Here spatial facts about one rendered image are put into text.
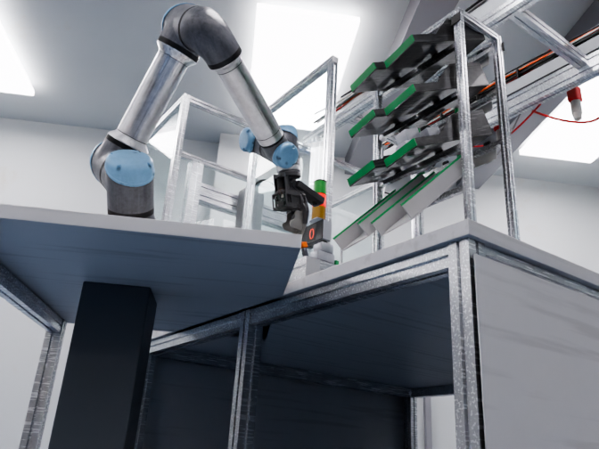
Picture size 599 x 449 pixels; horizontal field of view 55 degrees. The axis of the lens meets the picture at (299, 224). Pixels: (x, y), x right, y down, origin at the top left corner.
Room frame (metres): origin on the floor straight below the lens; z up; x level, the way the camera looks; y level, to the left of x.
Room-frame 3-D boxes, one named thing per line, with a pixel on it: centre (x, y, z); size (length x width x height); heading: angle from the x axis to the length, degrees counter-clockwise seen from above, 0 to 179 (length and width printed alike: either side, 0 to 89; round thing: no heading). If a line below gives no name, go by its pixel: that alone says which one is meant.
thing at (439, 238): (1.92, -0.44, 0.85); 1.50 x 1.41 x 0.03; 35
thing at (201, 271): (1.43, 0.39, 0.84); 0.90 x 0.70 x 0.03; 6
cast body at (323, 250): (1.67, -0.08, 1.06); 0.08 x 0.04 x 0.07; 124
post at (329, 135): (1.91, -0.09, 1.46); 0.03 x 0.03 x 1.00; 35
